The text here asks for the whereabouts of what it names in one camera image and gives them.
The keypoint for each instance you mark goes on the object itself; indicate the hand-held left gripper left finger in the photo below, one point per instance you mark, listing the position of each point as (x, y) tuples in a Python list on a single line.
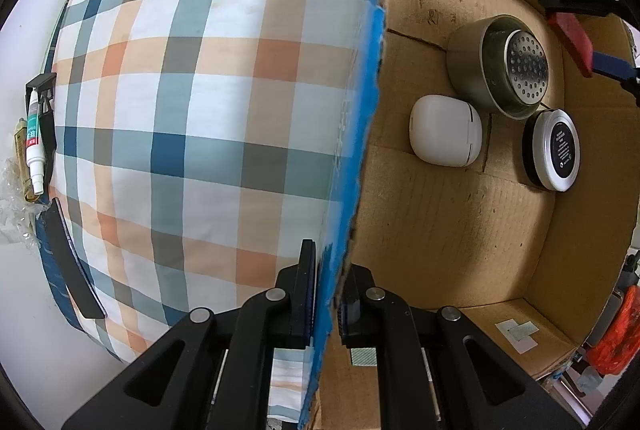
[(305, 290)]

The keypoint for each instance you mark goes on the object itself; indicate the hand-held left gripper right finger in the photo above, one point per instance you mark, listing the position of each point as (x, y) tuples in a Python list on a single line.
[(352, 310)]

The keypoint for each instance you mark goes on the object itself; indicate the small red box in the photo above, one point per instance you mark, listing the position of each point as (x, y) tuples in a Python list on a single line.
[(572, 39)]

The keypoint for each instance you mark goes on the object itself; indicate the metal tin with perforated lid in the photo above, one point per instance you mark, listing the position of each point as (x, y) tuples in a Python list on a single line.
[(500, 59)]

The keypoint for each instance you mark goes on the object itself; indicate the black and white round tin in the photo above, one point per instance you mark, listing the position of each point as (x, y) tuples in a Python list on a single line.
[(555, 149)]

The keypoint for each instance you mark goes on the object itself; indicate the cardboard box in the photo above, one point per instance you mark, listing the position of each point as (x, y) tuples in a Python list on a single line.
[(450, 235)]

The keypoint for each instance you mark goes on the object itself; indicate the white earbud case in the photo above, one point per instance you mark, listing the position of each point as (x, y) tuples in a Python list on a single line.
[(445, 132)]

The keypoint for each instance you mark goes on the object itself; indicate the plaid checked cloth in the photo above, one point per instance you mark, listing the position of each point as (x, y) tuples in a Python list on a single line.
[(200, 109)]

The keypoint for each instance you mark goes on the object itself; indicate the orange floral cloth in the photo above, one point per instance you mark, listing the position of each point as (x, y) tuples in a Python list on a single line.
[(617, 335)]

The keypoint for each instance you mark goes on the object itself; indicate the clear plastic wrap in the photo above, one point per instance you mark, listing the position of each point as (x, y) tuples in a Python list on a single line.
[(17, 215)]

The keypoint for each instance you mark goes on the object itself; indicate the black plastic holder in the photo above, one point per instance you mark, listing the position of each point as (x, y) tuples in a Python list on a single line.
[(47, 129)]

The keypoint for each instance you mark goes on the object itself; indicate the white glue tube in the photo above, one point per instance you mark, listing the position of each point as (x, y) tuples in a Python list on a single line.
[(35, 144)]

